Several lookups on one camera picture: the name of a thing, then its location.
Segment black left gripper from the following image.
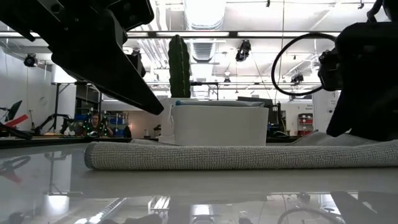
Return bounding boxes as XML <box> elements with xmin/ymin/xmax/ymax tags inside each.
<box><xmin>0</xmin><ymin>0</ymin><xmax>165</xmax><ymax>115</ymax></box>

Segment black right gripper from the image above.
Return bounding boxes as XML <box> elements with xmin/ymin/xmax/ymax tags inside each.
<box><xmin>326</xmin><ymin>21</ymin><xmax>398</xmax><ymax>141</ymax></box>

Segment pale teal microfiber towel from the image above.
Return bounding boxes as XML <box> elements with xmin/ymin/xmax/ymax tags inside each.
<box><xmin>175</xmin><ymin>99</ymin><xmax>265</xmax><ymax>108</ymax></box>

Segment grey microfiber towel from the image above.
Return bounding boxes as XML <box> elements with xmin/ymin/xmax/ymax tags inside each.
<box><xmin>83</xmin><ymin>130</ymin><xmax>398</xmax><ymax>171</ymax></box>

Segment white round column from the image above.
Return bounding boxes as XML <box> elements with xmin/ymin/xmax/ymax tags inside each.
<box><xmin>312</xmin><ymin>90</ymin><xmax>340</xmax><ymax>131</ymax></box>

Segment blue storage crates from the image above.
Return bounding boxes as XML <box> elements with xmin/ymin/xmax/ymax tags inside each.
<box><xmin>107</xmin><ymin>113</ymin><xmax>130</xmax><ymax>138</ymax></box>

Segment green cactus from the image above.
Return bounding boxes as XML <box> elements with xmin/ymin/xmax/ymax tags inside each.
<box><xmin>167</xmin><ymin>34</ymin><xmax>192</xmax><ymax>99</ymax></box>

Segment person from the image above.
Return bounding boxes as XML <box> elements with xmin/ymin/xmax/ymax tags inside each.
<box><xmin>82</xmin><ymin>113</ymin><xmax>114</xmax><ymax>138</ymax></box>

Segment shelf with red bins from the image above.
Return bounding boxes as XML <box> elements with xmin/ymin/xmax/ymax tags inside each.
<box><xmin>297</xmin><ymin>113</ymin><xmax>314</xmax><ymax>137</ymax></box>

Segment white hexagonal plant pot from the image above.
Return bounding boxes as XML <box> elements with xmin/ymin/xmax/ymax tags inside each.
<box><xmin>158</xmin><ymin>98</ymin><xmax>187</xmax><ymax>144</ymax></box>

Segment black tripod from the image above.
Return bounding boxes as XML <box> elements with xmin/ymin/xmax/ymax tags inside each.
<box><xmin>34</xmin><ymin>113</ymin><xmax>75</xmax><ymax>134</ymax></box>

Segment white plastic bin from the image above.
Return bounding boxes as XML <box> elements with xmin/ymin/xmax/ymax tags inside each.
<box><xmin>172</xmin><ymin>105</ymin><xmax>270</xmax><ymax>147</ymax></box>

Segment black angled panel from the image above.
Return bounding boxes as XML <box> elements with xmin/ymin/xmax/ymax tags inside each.
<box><xmin>4</xmin><ymin>100</ymin><xmax>23</xmax><ymax>123</ymax></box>

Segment small red object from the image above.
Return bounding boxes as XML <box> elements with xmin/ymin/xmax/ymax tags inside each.
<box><xmin>4</xmin><ymin>114</ymin><xmax>29</xmax><ymax>128</ymax></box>

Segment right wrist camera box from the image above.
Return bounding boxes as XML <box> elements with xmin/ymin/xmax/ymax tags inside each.
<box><xmin>317</xmin><ymin>49</ymin><xmax>343</xmax><ymax>91</ymax></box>

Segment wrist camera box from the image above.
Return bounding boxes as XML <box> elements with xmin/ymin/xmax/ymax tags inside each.
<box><xmin>108</xmin><ymin>0</ymin><xmax>155</xmax><ymax>32</ymax></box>
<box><xmin>317</xmin><ymin>49</ymin><xmax>343</xmax><ymax>91</ymax></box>

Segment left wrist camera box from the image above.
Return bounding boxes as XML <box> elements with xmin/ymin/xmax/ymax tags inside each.
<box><xmin>108</xmin><ymin>0</ymin><xmax>155</xmax><ymax>32</ymax></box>

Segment silver ceiling duct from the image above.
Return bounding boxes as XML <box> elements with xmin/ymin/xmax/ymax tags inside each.
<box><xmin>183</xmin><ymin>0</ymin><xmax>228</xmax><ymax>63</ymax></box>

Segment black aluminium station frame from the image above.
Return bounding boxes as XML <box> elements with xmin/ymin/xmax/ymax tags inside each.
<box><xmin>0</xmin><ymin>136</ymin><xmax>299</xmax><ymax>149</ymax></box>

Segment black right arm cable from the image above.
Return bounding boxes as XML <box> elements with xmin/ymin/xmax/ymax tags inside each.
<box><xmin>271</xmin><ymin>32</ymin><xmax>338</xmax><ymax>96</ymax></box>

